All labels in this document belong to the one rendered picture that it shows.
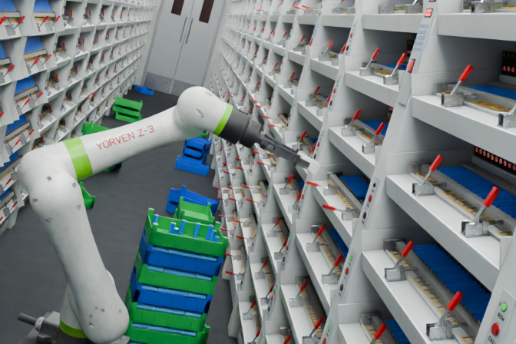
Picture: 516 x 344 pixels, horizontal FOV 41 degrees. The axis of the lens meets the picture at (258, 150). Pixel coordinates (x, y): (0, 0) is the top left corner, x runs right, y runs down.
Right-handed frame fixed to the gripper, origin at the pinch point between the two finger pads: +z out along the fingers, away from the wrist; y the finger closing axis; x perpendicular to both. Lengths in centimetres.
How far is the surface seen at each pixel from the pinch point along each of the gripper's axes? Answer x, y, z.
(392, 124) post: -20.6, -28.6, 6.6
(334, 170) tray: 2.0, 35.0, 17.6
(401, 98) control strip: -26.9, -30.5, 4.8
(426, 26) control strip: -44, -32, 1
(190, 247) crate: 57, 67, -8
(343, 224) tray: 8.6, -13.9, 13.0
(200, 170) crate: 96, 418, 18
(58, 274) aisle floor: 116, 131, -49
